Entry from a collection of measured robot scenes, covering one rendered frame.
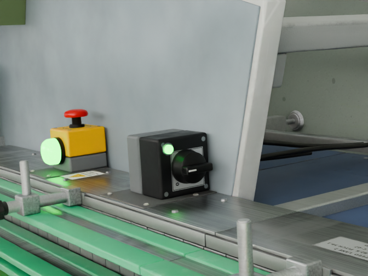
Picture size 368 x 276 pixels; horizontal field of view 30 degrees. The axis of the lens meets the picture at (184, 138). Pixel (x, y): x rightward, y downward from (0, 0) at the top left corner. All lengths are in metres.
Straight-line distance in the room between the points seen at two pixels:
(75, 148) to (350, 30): 0.47
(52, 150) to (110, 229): 0.31
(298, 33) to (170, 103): 0.21
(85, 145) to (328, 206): 0.45
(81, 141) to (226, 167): 0.32
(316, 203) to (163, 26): 0.34
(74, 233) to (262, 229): 0.23
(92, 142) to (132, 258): 0.46
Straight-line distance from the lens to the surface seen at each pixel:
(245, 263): 0.56
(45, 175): 1.13
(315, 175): 1.11
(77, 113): 1.15
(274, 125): 1.79
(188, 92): 0.95
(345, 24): 0.99
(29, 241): 1.11
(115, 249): 0.76
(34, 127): 1.44
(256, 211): 0.81
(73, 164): 1.13
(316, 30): 0.95
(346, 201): 0.89
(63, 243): 1.07
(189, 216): 0.80
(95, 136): 1.15
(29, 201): 0.95
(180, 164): 0.87
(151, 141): 0.88
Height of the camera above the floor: 1.30
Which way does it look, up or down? 34 degrees down
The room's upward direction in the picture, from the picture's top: 99 degrees counter-clockwise
